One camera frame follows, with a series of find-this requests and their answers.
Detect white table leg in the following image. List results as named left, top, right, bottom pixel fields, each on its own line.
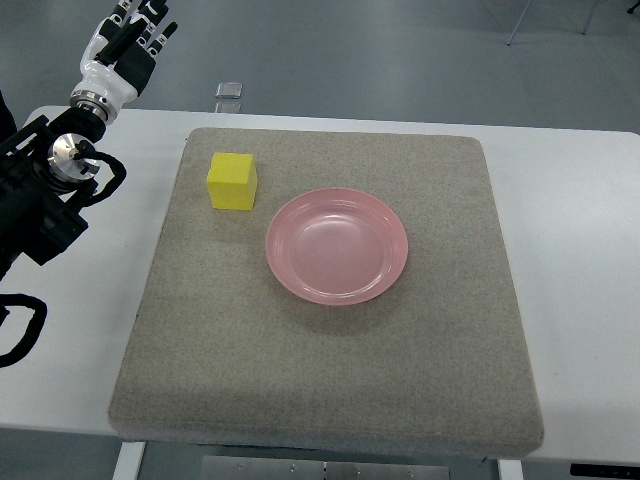
left=112, top=442, right=146, bottom=480
left=497, top=460, right=524, bottom=480

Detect black sleeved cable loop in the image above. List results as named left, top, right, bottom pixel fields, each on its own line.
left=0, top=293, right=49, bottom=369

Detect metal floor socket plate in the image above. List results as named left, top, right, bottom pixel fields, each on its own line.
left=215, top=82, right=243, bottom=99

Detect pink plate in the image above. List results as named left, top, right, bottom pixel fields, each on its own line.
left=265, top=188, right=409, bottom=306

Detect white table leg left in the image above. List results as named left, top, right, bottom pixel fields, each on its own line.
left=112, top=442, right=146, bottom=480

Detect beige fabric mat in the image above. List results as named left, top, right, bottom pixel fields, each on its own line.
left=108, top=128, right=544, bottom=458

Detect white table leg right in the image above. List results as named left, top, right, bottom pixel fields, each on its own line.
left=497, top=460, right=524, bottom=480

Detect yellow foam block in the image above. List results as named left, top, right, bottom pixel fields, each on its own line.
left=206, top=152, right=258, bottom=211

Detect black label plate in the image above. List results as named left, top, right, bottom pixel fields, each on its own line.
left=570, top=463, right=640, bottom=479

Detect metal chair legs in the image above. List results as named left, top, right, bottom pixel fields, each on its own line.
left=481, top=1, right=639, bottom=47

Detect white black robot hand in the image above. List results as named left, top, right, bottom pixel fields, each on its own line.
left=70, top=1, right=177, bottom=125

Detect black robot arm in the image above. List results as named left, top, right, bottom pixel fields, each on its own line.
left=1, top=103, right=126, bottom=275

